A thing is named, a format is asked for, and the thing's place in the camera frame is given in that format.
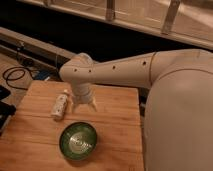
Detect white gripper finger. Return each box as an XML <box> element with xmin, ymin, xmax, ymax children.
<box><xmin>89</xmin><ymin>100</ymin><xmax>97</xmax><ymax>111</ymax></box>
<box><xmin>72</xmin><ymin>103</ymin><xmax>78</xmax><ymax>113</ymax></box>

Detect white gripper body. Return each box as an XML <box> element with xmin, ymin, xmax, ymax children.
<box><xmin>71</xmin><ymin>83</ymin><xmax>93</xmax><ymax>104</ymax></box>

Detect white plastic bottle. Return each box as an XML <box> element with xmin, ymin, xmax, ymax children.
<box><xmin>51</xmin><ymin>89</ymin><xmax>69</xmax><ymax>121</ymax></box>

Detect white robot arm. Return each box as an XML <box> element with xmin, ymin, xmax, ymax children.
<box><xmin>60</xmin><ymin>49</ymin><xmax>213</xmax><ymax>171</ymax></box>

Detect green ceramic bowl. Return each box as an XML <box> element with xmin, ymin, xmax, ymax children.
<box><xmin>59</xmin><ymin>122</ymin><xmax>98</xmax><ymax>161</ymax></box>

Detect blue object on floor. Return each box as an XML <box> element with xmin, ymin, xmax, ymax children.
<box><xmin>33</xmin><ymin>70</ymin><xmax>50</xmax><ymax>80</ymax></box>

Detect black equipment at left edge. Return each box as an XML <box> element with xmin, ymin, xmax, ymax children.
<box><xmin>0</xmin><ymin>85</ymin><xmax>16</xmax><ymax>136</ymax></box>

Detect black coiled cable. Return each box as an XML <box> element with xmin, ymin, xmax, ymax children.
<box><xmin>2</xmin><ymin>65</ymin><xmax>38</xmax><ymax>90</ymax></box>

